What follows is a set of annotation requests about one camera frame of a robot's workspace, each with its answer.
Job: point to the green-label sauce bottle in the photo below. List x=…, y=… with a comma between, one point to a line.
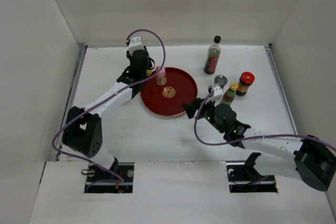
x=229, y=95

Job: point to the pink-lid spice shaker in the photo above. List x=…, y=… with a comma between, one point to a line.
x=161, y=78

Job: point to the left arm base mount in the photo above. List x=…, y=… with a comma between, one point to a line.
x=102, y=182

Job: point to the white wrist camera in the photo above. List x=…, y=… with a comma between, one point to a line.
x=217, y=91
x=134, y=44

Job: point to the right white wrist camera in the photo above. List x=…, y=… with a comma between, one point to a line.
x=217, y=91

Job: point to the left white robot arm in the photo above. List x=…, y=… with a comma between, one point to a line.
x=83, y=129

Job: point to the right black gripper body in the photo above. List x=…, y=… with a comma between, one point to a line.
x=208, y=111

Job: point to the dark soy sauce bottle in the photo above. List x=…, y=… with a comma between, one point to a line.
x=213, y=54

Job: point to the round red lacquer tray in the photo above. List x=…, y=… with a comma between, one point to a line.
x=167, y=100

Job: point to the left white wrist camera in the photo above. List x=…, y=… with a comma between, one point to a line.
x=134, y=44

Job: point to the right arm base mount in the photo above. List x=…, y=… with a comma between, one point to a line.
x=244, y=178

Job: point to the grey-lid pepper grinder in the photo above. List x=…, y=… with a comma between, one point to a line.
x=221, y=80

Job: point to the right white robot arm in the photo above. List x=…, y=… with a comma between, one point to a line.
x=297, y=156

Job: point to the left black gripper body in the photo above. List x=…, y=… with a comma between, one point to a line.
x=149, y=66

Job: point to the small yellow-label oil bottle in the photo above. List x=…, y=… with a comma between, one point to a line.
x=148, y=73

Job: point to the red-lid chili sauce jar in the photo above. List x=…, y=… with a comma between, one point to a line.
x=245, y=81

